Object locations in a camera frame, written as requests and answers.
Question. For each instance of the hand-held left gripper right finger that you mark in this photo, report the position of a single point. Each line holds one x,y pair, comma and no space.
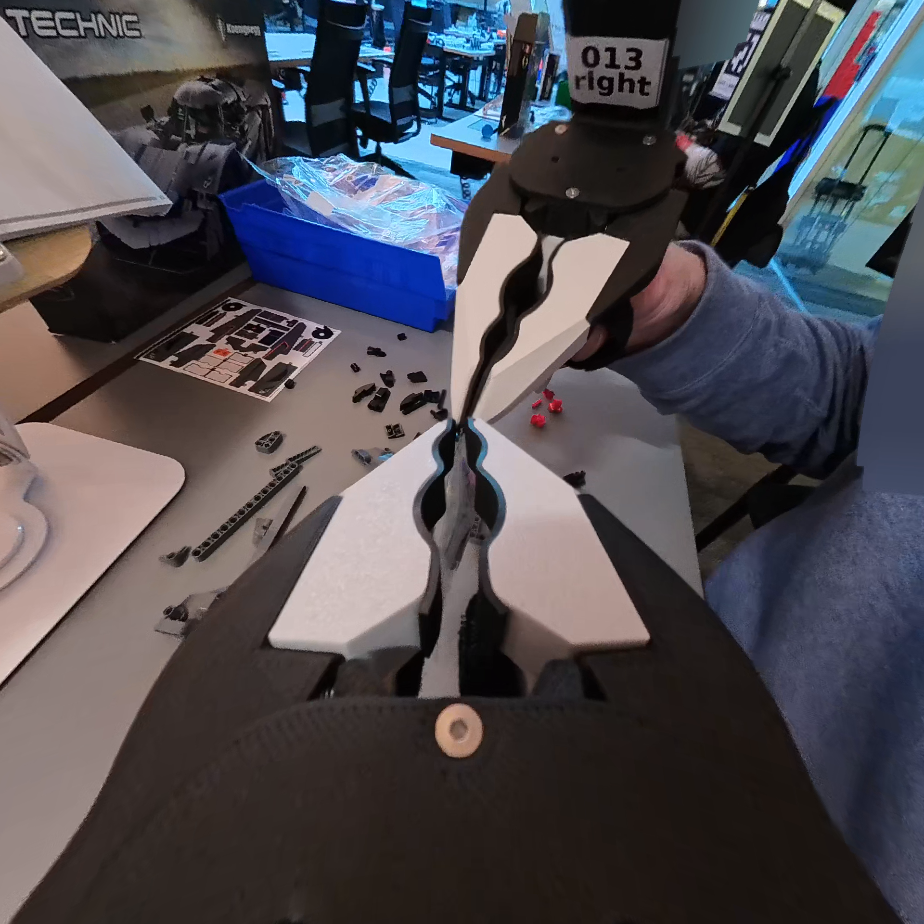
570,570

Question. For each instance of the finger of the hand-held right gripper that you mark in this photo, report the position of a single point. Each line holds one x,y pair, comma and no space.
570,303
483,289

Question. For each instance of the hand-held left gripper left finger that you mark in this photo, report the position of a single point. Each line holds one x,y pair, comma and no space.
354,570

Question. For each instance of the clear bag of blue pieces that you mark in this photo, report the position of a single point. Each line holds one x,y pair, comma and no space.
458,505

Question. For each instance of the lego sticker sheet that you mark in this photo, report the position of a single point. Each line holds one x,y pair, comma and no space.
238,346

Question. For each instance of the black lego set box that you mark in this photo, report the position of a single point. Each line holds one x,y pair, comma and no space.
144,144

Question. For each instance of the person's right hand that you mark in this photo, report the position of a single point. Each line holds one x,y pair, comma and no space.
675,285

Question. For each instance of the long dark grey smooth panel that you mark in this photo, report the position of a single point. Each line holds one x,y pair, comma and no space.
287,514

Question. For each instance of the dark grey panel piece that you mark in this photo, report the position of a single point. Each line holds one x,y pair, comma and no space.
372,456

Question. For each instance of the black upright carton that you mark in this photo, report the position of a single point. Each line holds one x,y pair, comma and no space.
523,72

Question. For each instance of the long dark grey holed beam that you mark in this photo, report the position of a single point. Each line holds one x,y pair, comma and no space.
245,516

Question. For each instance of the dark grey studded wedge plate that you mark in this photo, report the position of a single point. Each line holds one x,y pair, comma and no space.
299,458

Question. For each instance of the wooden background desk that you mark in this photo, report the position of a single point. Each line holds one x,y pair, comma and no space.
476,141

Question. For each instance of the group of small black pieces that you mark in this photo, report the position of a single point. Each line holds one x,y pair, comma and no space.
375,397

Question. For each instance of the dark grey curved holed block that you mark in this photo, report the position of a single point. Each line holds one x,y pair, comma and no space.
268,442

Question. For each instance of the crumpled clear bags in bin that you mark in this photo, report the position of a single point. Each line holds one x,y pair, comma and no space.
361,195

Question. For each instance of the blue plastic bin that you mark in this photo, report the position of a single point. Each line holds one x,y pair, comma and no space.
325,267

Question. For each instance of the dark grey panel with pin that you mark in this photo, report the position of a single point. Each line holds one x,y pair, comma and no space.
191,610

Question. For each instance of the black office chair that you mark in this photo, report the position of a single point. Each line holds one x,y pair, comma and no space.
397,72
328,86

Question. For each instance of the dark wheeled suitcase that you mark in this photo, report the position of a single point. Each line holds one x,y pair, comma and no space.
837,202

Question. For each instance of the white rounded base board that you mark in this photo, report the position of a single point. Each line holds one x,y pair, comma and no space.
108,505

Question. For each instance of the person's blue clothing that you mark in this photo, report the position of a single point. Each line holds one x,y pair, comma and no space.
830,650

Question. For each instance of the light wooden board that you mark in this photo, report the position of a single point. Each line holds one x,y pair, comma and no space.
43,267

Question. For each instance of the white flat panel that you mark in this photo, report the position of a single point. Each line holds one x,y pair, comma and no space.
65,144

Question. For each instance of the white stand foot bracket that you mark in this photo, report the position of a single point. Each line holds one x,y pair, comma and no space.
21,520

